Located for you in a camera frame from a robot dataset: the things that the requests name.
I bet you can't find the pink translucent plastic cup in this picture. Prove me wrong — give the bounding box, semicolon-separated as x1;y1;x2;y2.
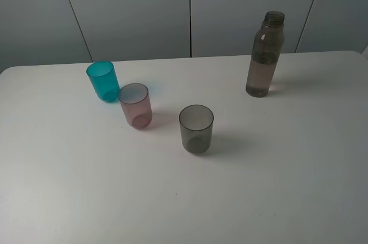
118;83;152;129

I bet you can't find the smoky brown water bottle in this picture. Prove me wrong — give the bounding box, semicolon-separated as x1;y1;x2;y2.
246;11;285;98

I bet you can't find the grey translucent plastic cup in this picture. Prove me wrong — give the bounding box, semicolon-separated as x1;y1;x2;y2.
179;104;214;154

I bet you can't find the teal plastic cup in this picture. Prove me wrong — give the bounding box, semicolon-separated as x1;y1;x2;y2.
86;61;120;102

